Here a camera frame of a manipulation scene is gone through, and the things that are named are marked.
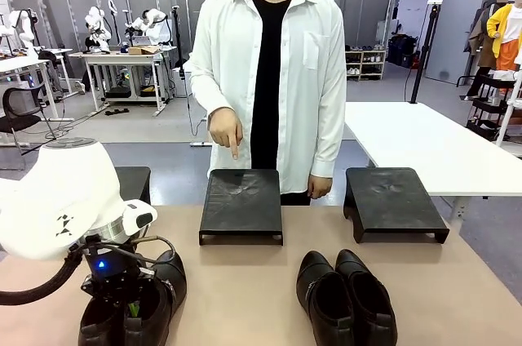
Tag dark blue bags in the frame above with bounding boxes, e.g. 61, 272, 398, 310
386, 34, 420, 69

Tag wooden shoe rack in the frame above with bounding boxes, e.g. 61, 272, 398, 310
345, 47, 387, 82

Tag person's left forearm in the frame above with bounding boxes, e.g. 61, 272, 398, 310
310, 104, 347, 180

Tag person's right hand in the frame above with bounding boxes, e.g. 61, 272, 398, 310
207, 108, 245, 160

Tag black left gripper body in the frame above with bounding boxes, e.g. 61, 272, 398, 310
82, 237, 144, 303

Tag white background desk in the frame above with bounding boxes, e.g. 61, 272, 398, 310
0, 47, 75, 122

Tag large white table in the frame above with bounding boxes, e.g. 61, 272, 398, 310
344, 100, 522, 197

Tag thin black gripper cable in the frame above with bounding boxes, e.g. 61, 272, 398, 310
130, 233, 177, 265

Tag black tripod with white head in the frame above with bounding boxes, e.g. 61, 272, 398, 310
409, 0, 444, 105

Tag person in white shirt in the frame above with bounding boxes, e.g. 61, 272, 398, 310
183, 0, 348, 206

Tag person's left hand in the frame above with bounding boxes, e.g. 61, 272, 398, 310
307, 174, 332, 200

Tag black shoe stand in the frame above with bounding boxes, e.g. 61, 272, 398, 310
198, 169, 285, 246
113, 166, 152, 206
343, 166, 450, 244

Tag person in yellow cardigan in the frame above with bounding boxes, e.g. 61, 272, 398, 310
486, 0, 522, 73

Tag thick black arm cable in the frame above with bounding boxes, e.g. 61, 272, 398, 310
0, 254, 85, 307

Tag black office chair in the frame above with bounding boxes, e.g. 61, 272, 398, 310
0, 86, 58, 170

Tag black utility cart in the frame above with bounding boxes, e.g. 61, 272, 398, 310
466, 71, 522, 141

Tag person's right forearm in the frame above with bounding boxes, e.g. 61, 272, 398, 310
184, 58, 237, 118

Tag white background work table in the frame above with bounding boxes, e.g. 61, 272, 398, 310
68, 46, 179, 118

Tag person in dark coat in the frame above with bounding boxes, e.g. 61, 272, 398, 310
464, 0, 498, 98

